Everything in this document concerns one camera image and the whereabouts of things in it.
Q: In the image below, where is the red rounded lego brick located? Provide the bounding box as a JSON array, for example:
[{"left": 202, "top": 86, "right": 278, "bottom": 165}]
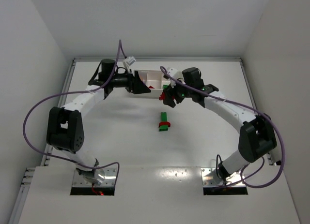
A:
[{"left": 159, "top": 92, "right": 167, "bottom": 101}]

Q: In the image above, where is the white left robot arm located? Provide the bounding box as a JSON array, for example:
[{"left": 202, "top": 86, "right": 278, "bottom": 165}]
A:
[{"left": 46, "top": 57, "right": 151, "bottom": 183}]

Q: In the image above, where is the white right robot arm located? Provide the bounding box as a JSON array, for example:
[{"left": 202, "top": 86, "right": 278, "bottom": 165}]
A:
[{"left": 159, "top": 67, "right": 277, "bottom": 181}]

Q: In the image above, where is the green number lego brick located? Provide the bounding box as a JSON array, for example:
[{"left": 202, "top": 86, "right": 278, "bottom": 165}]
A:
[{"left": 160, "top": 112, "right": 168, "bottom": 122}]

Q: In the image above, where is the white compartment tray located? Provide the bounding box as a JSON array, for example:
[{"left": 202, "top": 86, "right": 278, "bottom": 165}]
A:
[{"left": 128, "top": 70, "right": 170, "bottom": 100}]

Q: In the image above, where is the red green rounded lego stack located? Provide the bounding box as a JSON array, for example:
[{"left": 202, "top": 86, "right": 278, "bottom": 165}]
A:
[{"left": 158, "top": 121, "right": 171, "bottom": 132}]

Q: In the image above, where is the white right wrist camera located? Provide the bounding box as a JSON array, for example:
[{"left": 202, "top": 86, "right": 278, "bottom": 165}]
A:
[{"left": 163, "top": 67, "right": 183, "bottom": 88}]

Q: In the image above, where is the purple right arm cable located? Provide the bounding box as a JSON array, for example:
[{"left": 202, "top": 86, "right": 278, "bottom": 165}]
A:
[{"left": 159, "top": 65, "right": 286, "bottom": 190}]

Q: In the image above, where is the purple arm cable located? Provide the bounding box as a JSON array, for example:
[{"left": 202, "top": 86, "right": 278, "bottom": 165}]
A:
[
  {"left": 159, "top": 65, "right": 286, "bottom": 190},
  {"left": 23, "top": 39, "right": 129, "bottom": 176}
]

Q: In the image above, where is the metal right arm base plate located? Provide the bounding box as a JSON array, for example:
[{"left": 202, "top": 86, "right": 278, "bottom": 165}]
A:
[{"left": 201, "top": 167, "right": 245, "bottom": 188}]

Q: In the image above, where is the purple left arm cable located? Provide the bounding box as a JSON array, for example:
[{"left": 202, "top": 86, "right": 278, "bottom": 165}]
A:
[{"left": 23, "top": 39, "right": 129, "bottom": 176}]

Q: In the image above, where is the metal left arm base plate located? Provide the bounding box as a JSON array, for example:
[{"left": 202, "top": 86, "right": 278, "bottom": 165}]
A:
[{"left": 72, "top": 168, "right": 117, "bottom": 188}]

